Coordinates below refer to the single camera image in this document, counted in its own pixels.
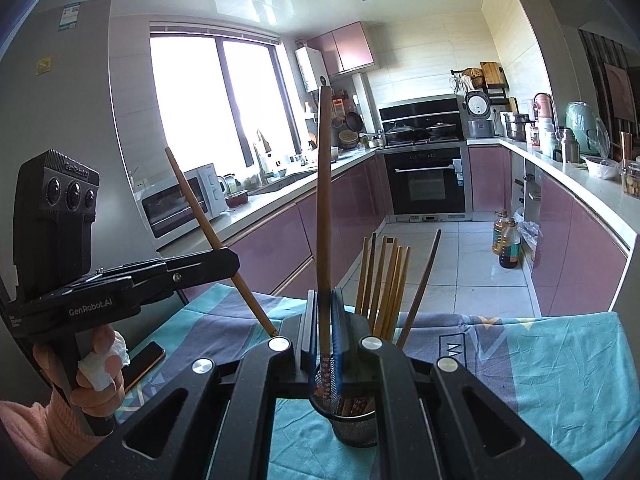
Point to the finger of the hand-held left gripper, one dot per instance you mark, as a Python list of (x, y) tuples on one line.
[(205, 266)]

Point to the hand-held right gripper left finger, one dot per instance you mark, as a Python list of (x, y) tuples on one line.
[(307, 350)]

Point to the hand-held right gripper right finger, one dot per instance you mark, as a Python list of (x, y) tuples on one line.
[(338, 355)]

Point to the black mesh utensil holder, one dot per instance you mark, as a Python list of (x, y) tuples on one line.
[(350, 432)]

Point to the bundle of wooden chopsticks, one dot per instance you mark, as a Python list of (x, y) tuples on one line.
[(382, 285)]

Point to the wooden chopstick patterned end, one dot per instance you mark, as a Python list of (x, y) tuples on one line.
[(324, 185)]

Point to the person's left forearm pink sleeve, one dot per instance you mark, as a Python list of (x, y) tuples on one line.
[(25, 430)]

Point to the person's left hand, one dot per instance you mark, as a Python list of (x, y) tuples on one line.
[(47, 360)]

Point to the white toaster oven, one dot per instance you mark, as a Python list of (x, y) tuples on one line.
[(212, 195)]

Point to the dark red bowl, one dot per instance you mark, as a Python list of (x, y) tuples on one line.
[(236, 199)]

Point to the pink lower cabinets long run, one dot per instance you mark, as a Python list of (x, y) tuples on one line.
[(280, 230)]

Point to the grey refrigerator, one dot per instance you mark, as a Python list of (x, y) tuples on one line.
[(65, 120)]

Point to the black smartphone orange edge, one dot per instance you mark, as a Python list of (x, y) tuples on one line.
[(147, 362)]

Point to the steel kitchen faucet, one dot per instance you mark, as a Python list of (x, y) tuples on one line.
[(260, 160)]

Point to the kitchen window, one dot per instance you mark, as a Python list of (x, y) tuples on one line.
[(185, 110)]

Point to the black built-in oven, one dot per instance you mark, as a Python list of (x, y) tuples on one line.
[(425, 185)]

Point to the dark oil bottle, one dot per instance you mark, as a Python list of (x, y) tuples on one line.
[(510, 250)]

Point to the yellow oil bottle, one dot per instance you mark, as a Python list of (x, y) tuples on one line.
[(498, 232)]

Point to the hanging black pan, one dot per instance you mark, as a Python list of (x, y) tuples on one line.
[(354, 121)]

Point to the teal grey patterned tablecloth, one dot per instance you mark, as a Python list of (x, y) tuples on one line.
[(550, 385)]

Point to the white water heater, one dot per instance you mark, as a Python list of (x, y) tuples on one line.
[(311, 70)]

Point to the black wok with lid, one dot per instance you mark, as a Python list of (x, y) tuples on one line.
[(405, 132), (442, 131)]

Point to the pink lower cabinets short run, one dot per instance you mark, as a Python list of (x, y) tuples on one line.
[(570, 250)]

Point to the black range hood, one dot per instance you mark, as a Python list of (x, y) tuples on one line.
[(417, 112)]

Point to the white rice cooker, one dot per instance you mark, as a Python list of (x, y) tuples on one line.
[(479, 115)]

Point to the steel stock pot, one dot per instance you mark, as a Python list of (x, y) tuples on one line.
[(516, 127)]

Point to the steel thermos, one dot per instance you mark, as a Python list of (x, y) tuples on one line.
[(569, 147)]

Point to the wooden cutting board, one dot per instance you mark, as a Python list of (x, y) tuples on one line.
[(491, 72)]

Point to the white bowl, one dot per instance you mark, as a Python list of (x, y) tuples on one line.
[(600, 169)]

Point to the pink kettle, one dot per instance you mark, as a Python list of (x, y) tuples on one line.
[(545, 107)]

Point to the green appliance under plastic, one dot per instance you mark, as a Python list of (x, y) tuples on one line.
[(585, 125)]

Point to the pink wall cabinet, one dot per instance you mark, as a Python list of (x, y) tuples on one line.
[(345, 50)]

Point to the black wall rack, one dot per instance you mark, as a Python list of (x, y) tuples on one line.
[(497, 94)]

